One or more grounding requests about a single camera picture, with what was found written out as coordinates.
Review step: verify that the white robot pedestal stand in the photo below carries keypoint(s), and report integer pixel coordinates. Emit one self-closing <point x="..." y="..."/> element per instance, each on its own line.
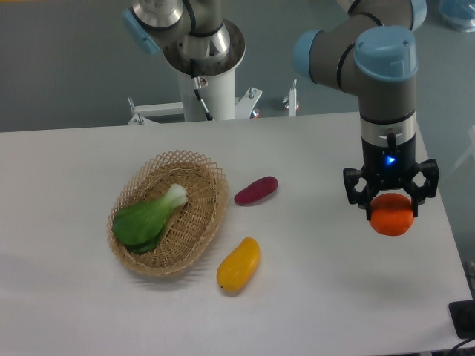
<point x="206" y="73"/>

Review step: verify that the purple sweet potato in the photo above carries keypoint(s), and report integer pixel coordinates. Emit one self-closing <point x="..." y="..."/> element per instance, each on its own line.
<point x="256" y="191"/>

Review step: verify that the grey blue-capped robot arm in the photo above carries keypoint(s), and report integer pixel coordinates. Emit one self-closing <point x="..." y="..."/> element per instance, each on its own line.
<point x="371" y="56"/>

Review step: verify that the blue plastic bag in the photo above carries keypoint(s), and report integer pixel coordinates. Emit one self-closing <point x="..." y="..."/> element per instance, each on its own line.
<point x="459" y="14"/>

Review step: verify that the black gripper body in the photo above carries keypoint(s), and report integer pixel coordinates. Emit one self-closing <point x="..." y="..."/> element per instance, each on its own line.
<point x="386" y="170"/>

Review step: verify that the orange fruit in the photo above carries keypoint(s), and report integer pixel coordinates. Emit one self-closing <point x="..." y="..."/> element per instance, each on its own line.
<point x="391" y="214"/>

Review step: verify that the black box at table edge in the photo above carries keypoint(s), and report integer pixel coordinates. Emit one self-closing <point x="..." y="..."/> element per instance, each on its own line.
<point x="462" y="315"/>

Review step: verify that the yellow mango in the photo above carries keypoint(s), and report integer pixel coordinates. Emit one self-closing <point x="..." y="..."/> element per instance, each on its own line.
<point x="237" y="269"/>

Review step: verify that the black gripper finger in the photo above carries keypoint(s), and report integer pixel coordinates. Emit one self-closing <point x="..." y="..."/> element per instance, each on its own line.
<point x="365" y="196"/>
<point x="429" y="169"/>

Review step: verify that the white stand foot bracket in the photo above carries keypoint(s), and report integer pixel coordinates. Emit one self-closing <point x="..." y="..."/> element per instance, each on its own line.
<point x="290" y="102"/>

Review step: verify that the woven wicker basket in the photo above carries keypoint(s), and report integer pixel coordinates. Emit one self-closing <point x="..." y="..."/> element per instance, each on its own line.
<point x="191" y="227"/>

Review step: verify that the green bok choy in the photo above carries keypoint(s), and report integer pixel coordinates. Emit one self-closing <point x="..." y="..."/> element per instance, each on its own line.
<point x="140" y="226"/>

